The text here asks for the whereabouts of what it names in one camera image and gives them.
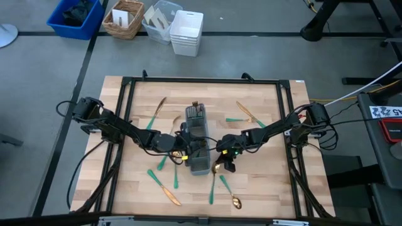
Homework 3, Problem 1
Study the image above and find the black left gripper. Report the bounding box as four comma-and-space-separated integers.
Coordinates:
178, 122, 210, 158

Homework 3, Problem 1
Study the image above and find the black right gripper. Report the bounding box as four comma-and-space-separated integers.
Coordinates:
215, 134, 244, 173

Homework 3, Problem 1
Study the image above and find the grey plastic cutlery basket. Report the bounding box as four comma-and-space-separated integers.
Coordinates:
184, 103, 212, 176

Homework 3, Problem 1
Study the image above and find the gold spoon green handle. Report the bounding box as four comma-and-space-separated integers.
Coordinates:
171, 149, 183, 190
219, 175, 243, 210
209, 161, 222, 205

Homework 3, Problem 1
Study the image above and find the white plastic bin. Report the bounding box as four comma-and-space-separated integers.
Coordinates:
170, 36, 202, 45
170, 40, 202, 49
169, 9, 205, 41
171, 44, 201, 58

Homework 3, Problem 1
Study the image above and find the clear plastic bin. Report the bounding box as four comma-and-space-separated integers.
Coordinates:
141, 0, 184, 46

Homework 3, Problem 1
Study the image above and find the cardboard sheet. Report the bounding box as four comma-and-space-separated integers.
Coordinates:
149, 8, 171, 31
143, 5, 156, 21

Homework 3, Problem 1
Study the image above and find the wicker basket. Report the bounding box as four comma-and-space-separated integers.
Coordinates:
102, 0, 146, 41

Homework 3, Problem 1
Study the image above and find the white card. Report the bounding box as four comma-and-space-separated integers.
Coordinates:
111, 8, 136, 29

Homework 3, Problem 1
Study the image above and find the black stand leg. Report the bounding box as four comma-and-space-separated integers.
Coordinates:
300, 0, 344, 43

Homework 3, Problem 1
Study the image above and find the white printed label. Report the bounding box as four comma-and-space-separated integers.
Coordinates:
369, 105, 402, 120

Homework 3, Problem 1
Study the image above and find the blue plastic bin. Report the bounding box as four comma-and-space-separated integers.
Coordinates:
46, 0, 106, 41

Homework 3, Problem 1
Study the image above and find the red black device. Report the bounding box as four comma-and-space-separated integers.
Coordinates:
378, 118, 402, 144

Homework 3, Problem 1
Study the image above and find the black rig beam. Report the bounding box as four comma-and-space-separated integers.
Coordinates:
0, 212, 402, 226

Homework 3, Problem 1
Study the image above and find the grey round object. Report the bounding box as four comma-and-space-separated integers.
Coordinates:
389, 140, 402, 161

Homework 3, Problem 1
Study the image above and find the black cloth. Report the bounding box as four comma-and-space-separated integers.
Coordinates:
62, 0, 95, 28

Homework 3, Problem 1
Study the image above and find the grey furniture foot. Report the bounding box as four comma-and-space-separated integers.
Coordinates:
0, 132, 24, 148

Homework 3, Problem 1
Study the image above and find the grey round stand base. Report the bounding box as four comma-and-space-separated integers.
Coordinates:
0, 23, 19, 49

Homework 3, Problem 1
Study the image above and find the black table frame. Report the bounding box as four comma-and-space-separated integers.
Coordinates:
70, 69, 336, 222

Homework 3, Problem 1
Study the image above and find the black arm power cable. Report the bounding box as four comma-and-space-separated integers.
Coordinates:
65, 139, 106, 210

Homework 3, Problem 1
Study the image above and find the yellow cable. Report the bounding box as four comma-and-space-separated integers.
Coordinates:
309, 80, 402, 103
302, 0, 318, 14

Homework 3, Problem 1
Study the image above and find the black desk frame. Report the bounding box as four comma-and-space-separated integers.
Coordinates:
341, 0, 402, 86

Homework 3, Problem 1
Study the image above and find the white cable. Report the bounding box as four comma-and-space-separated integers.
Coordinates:
323, 60, 402, 107

